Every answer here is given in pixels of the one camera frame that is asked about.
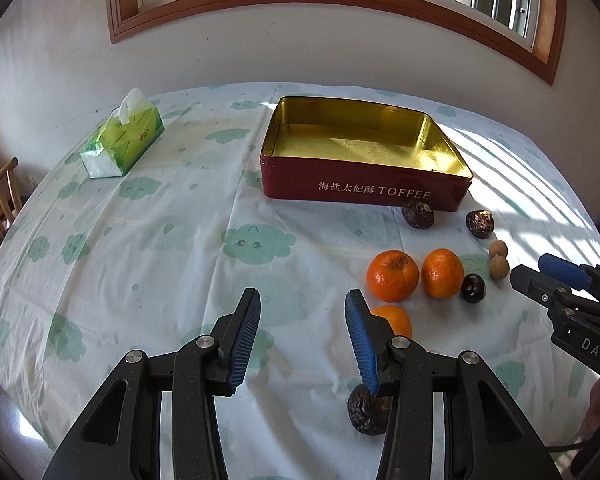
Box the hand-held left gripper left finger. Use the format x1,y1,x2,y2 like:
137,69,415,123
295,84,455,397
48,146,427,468
42,287,262,480

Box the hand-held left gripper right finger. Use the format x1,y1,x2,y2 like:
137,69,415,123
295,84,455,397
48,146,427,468
344,289,563,480

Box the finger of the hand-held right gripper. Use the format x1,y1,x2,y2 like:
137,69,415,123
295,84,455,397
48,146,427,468
510,266,588,321
537,254,600,306

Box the orange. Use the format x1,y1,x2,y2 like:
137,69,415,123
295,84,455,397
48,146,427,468
371,305,412,339
366,250,421,303
421,248,465,299

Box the dark wrinkled passion fruit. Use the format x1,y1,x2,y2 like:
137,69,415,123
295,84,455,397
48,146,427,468
465,210,496,239
401,200,435,229
346,384,393,435

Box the red tin box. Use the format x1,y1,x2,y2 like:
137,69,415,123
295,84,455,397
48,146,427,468
260,96,474,212

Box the white green cloud tablecloth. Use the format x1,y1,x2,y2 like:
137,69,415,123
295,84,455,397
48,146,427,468
0,82,600,480

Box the green tissue box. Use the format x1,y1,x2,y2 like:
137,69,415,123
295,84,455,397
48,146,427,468
80,87,165,179

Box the wooden chair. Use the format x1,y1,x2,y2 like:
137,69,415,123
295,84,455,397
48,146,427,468
0,156,23,261

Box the wooden framed window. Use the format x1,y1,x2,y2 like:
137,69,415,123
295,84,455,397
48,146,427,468
105,0,568,86

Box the black cable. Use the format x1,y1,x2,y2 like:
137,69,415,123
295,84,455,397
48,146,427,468
545,437,586,453

